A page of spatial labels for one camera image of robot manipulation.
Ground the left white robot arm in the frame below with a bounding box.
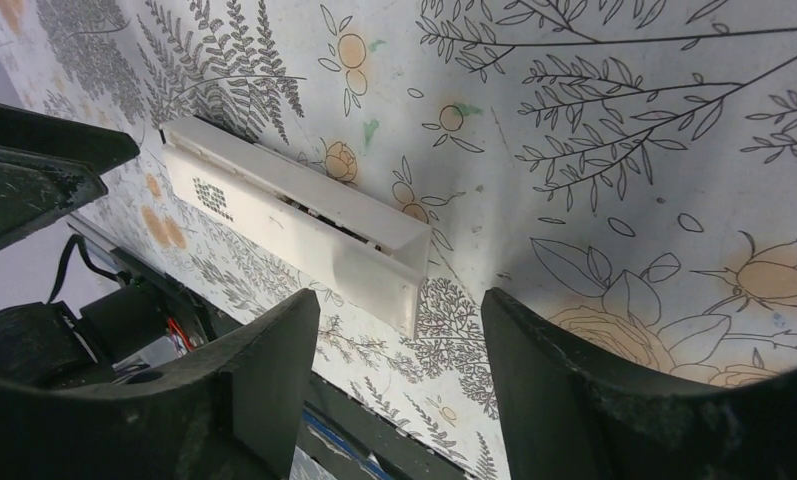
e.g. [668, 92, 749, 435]
[0, 103, 194, 389]

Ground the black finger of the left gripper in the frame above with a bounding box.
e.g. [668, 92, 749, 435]
[0, 148, 108, 251]

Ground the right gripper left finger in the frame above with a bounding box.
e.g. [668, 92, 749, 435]
[0, 289, 320, 479]

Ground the white remote battery cover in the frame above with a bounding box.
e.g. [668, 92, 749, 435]
[161, 142, 427, 340]

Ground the floral patterned table mat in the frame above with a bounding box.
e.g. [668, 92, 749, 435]
[0, 1, 797, 479]

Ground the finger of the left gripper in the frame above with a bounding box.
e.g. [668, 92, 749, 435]
[0, 103, 140, 175]

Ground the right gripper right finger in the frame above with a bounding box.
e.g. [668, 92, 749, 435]
[481, 288, 797, 479]

